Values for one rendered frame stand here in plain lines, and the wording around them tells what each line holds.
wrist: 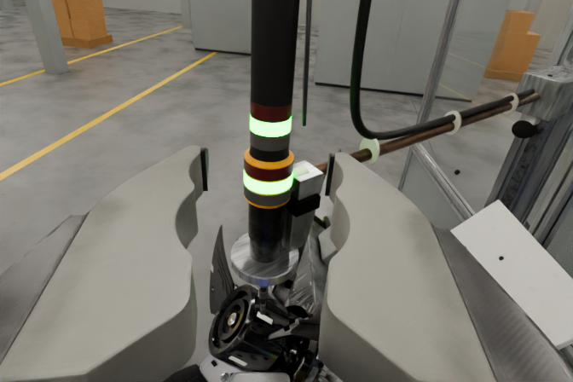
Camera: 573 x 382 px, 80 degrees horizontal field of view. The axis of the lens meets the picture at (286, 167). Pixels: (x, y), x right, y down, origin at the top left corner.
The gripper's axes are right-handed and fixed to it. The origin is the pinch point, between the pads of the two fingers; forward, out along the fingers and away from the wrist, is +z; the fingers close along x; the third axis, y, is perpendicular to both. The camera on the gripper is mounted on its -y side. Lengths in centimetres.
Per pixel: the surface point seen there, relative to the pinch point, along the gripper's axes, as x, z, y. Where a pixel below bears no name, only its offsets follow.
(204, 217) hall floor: -50, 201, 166
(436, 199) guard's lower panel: 70, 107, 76
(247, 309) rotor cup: -2.7, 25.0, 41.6
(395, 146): 14.4, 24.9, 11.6
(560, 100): 50, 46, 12
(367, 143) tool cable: 10.6, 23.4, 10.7
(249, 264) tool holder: -1.6, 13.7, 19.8
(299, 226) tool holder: 3.2, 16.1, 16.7
